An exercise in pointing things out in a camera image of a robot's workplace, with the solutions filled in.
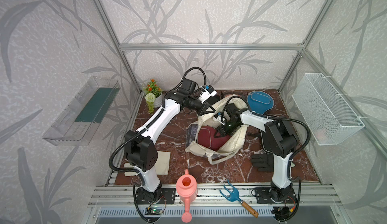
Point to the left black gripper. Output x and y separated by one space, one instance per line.
203 108

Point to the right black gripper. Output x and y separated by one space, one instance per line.
221 132

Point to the beige canvas bag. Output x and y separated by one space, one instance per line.
231 147

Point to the blue paddle case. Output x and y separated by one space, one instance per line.
260 102

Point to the maroon paddle case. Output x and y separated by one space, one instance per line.
206 138

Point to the black paddle case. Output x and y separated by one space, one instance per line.
267 138

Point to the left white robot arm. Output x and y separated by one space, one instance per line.
140 147

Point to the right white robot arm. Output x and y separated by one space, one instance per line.
278 135

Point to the white flower pot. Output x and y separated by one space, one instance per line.
152 100

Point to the black and green glove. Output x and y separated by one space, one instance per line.
264 162

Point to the green artificial plant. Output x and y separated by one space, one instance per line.
152 87

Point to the beige work glove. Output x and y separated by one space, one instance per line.
162 164

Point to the blue hand rake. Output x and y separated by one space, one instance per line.
233 195

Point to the pink watering can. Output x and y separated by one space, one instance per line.
186 188

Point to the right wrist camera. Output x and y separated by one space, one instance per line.
230 115

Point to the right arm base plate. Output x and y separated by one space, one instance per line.
269 195

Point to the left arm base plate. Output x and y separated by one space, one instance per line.
160 196

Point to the white wire mesh basket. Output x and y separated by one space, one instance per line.
330 118

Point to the clear plastic wall shelf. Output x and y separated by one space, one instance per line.
79 121

